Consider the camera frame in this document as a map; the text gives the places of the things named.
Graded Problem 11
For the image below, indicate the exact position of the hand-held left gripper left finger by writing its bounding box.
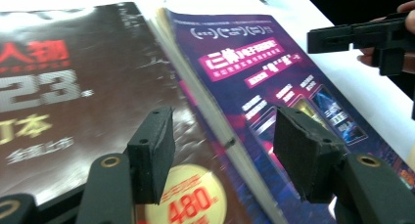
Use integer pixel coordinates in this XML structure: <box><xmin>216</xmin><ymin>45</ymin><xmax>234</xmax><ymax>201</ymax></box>
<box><xmin>126</xmin><ymin>106</ymin><xmax>176</xmax><ymax>206</ymax></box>

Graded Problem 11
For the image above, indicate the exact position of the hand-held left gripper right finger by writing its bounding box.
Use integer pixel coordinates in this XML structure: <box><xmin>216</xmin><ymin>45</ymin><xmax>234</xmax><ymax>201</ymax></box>
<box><xmin>273</xmin><ymin>106</ymin><xmax>346</xmax><ymax>203</ymax></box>

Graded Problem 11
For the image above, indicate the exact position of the purple magazine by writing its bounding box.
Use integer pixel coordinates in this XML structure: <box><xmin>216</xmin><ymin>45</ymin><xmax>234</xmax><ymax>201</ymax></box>
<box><xmin>153</xmin><ymin>8</ymin><xmax>415</xmax><ymax>224</ymax></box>

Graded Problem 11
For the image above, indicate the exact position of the dark brown and red magazine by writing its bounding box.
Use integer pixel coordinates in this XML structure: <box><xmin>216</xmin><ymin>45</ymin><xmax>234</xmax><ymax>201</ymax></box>
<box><xmin>0</xmin><ymin>2</ymin><xmax>275</xmax><ymax>224</ymax></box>

